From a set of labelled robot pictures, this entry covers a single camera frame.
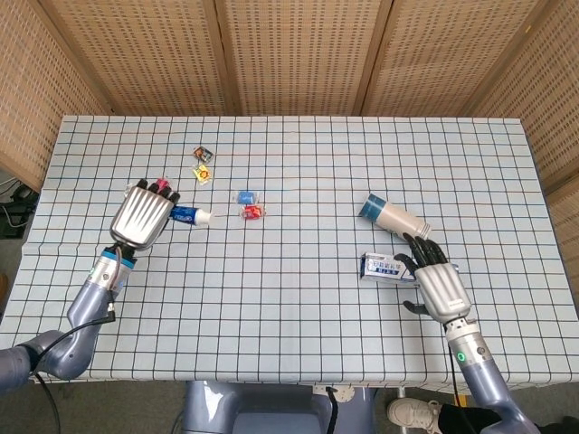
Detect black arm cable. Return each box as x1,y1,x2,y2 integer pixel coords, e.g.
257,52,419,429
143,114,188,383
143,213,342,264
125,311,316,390
447,341,467,408
26,252,123,434

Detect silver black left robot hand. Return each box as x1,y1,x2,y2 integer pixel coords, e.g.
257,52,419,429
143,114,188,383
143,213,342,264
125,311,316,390
109,178,182,252

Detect red candy packet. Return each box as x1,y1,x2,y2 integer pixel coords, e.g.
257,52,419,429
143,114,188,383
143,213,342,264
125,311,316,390
239,203,266,222

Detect black trouser leg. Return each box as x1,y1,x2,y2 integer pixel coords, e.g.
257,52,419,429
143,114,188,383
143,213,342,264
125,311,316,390
436,404,515,434

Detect white black checkered tablecloth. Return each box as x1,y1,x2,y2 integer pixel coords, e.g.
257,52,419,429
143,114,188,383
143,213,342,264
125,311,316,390
0,115,579,390

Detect woven wooden folding screen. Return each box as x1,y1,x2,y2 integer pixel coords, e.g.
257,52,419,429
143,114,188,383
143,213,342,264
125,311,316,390
0,0,579,195

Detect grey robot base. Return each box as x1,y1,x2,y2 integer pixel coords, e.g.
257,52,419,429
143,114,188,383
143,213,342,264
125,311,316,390
183,381,376,434

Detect white sneaker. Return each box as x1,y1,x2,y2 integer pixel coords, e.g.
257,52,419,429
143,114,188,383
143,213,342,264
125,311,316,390
387,397,442,434

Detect small blue white tube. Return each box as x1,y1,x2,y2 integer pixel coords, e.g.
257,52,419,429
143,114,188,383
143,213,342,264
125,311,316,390
170,205,214,227

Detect black power strip cable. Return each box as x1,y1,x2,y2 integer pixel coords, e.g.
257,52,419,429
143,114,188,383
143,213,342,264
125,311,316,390
326,386,341,434

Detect black cables on floor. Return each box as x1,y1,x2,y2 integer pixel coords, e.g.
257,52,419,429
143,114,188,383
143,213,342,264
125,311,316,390
0,178,41,241

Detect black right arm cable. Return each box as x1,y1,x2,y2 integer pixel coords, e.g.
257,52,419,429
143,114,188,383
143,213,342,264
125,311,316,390
447,341,467,408

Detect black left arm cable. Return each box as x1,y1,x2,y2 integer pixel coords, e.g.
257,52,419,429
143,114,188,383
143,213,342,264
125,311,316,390
26,252,123,434

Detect white power strip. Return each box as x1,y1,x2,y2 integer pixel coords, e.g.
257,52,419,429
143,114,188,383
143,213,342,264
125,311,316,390
311,383,356,403

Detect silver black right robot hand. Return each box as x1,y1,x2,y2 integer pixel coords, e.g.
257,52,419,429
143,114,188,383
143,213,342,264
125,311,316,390
400,232,474,325

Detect blue white toothpaste box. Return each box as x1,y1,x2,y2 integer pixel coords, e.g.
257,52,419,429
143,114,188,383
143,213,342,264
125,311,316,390
360,251,460,285

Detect beige blue tumbler bottle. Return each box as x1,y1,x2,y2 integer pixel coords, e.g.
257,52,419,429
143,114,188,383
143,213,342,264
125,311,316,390
360,193,432,241

